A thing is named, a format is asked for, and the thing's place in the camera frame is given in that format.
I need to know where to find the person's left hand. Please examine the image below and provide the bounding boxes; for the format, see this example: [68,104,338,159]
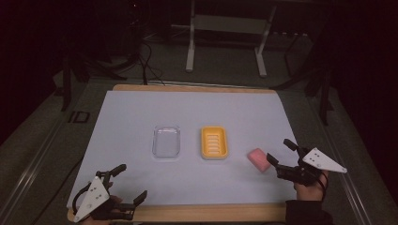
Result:
[79,195,124,225]

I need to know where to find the white table sheet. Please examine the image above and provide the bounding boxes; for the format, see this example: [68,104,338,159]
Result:
[67,90,299,208]

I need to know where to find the black floor bracket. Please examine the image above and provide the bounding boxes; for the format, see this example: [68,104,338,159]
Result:
[68,110,91,124]

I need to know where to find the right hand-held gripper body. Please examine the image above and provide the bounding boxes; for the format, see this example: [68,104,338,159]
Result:
[276,146,348,188]

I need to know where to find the clear plastic soap dish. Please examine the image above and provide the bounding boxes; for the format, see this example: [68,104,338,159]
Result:
[151,125,182,159]

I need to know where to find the black cables on floor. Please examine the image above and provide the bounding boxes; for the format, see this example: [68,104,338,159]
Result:
[136,40,166,86]

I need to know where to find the black wrist strap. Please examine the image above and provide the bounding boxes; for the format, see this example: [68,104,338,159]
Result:
[318,171,330,192]

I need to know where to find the white metal stand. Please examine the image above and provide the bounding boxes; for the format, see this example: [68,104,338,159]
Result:
[185,0,279,78]

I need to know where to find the person's right hand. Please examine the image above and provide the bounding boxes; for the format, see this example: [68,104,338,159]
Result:
[293,170,330,203]

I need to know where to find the pink soap bar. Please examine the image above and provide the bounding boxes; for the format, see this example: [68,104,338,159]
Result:
[246,147,273,173]

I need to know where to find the yellow soap dish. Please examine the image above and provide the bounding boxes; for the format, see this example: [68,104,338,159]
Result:
[199,125,230,160]

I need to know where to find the dark tripod stand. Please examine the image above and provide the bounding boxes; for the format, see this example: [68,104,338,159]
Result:
[59,46,128,113]
[270,29,335,127]

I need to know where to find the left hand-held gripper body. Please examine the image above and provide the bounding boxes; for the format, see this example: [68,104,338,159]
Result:
[72,170,136,224]

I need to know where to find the black cable loop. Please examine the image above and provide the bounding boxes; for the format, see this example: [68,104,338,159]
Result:
[71,183,92,216]

